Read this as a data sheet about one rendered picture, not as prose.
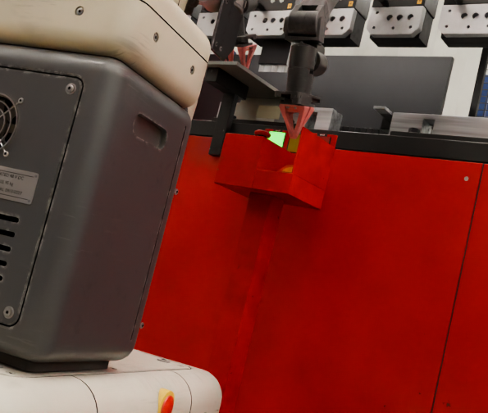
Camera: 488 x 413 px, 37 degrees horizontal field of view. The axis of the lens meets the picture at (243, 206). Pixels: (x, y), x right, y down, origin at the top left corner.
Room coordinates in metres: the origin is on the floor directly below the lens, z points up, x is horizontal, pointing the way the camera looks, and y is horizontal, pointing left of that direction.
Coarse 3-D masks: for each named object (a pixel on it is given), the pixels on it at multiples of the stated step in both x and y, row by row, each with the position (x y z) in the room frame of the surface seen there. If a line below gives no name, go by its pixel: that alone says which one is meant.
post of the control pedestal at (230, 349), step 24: (264, 216) 1.61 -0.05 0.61; (240, 240) 1.63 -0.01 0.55; (264, 240) 1.62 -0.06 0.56; (240, 264) 1.63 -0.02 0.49; (264, 264) 1.64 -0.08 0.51; (240, 288) 1.62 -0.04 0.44; (240, 312) 1.61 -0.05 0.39; (216, 336) 1.64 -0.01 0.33; (240, 336) 1.62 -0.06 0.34; (216, 360) 1.63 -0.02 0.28; (240, 360) 1.63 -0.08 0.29
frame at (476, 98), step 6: (486, 48) 2.48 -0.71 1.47; (486, 54) 2.48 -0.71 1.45; (480, 60) 2.49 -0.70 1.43; (486, 60) 2.48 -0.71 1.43; (480, 66) 2.49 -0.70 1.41; (486, 66) 2.49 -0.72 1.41; (480, 72) 2.49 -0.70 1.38; (480, 78) 2.48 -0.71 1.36; (480, 84) 2.48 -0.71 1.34; (474, 90) 2.49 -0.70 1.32; (480, 90) 2.48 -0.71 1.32; (474, 96) 2.49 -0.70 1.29; (480, 96) 2.49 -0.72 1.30; (474, 102) 2.48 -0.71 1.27; (474, 108) 2.48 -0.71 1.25; (468, 114) 2.49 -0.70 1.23; (474, 114) 2.48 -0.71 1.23
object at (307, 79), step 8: (288, 72) 1.56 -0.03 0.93; (296, 72) 1.54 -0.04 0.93; (304, 72) 1.54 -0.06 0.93; (312, 72) 1.56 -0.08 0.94; (288, 80) 1.56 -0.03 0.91; (296, 80) 1.54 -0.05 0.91; (304, 80) 1.54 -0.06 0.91; (288, 88) 1.56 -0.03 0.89; (296, 88) 1.54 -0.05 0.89; (304, 88) 1.54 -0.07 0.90; (280, 96) 1.54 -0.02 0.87; (288, 96) 1.57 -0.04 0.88; (296, 96) 1.52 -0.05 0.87; (312, 96) 1.56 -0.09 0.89
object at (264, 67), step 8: (264, 40) 2.10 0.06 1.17; (272, 40) 2.08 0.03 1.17; (280, 40) 2.06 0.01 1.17; (264, 48) 2.09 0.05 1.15; (272, 48) 2.08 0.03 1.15; (280, 48) 2.06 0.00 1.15; (288, 48) 2.04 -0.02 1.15; (264, 56) 2.09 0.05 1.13; (272, 56) 2.07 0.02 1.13; (280, 56) 2.06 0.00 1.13; (288, 56) 2.04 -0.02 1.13; (264, 64) 2.09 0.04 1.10; (272, 64) 2.07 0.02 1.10; (280, 64) 2.05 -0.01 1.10; (288, 64) 2.05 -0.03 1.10
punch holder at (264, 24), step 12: (264, 0) 2.08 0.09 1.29; (276, 0) 2.05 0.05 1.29; (288, 0) 2.03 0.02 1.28; (300, 0) 2.04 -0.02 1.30; (252, 12) 2.10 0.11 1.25; (264, 12) 2.07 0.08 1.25; (276, 12) 2.04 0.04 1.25; (288, 12) 2.02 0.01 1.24; (252, 24) 2.09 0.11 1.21; (264, 24) 2.06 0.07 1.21; (276, 24) 2.04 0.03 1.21; (264, 36) 2.07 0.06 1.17; (276, 36) 2.04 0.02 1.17
